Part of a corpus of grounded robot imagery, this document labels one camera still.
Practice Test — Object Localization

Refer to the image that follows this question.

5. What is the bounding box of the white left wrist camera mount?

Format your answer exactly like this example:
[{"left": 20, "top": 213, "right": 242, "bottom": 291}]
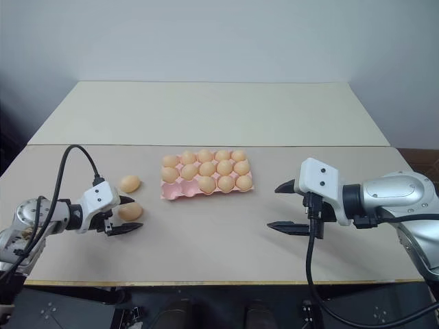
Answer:
[{"left": 75, "top": 181, "right": 121, "bottom": 235}]

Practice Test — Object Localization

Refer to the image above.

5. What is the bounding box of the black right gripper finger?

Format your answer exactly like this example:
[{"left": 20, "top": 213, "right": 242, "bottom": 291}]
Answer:
[
  {"left": 274, "top": 178, "right": 300, "bottom": 195},
  {"left": 267, "top": 221, "right": 313, "bottom": 237}
]

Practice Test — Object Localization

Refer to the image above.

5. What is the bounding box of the pink egg tray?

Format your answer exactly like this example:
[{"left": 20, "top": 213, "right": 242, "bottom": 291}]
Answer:
[{"left": 160, "top": 149, "right": 257, "bottom": 202}]

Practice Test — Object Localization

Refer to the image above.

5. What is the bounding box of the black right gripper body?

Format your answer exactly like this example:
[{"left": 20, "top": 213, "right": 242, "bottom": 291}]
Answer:
[{"left": 302, "top": 191, "right": 338, "bottom": 239}]

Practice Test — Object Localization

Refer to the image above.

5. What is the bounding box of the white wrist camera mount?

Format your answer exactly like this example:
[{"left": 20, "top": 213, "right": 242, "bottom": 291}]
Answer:
[
  {"left": 75, "top": 181, "right": 121, "bottom": 235},
  {"left": 296, "top": 157, "right": 355, "bottom": 227}
]

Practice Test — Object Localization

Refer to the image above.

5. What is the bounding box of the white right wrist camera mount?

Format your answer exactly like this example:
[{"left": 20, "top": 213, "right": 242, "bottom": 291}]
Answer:
[{"left": 296, "top": 157, "right": 355, "bottom": 227}]

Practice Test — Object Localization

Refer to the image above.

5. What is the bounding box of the loose tan egg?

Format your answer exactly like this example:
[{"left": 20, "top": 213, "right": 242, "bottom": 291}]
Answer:
[
  {"left": 119, "top": 175, "right": 142, "bottom": 193},
  {"left": 117, "top": 202, "right": 144, "bottom": 221}
]

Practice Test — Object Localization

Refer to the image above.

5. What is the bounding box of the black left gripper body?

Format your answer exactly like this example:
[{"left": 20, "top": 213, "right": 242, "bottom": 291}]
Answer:
[{"left": 88, "top": 209, "right": 116, "bottom": 238}]

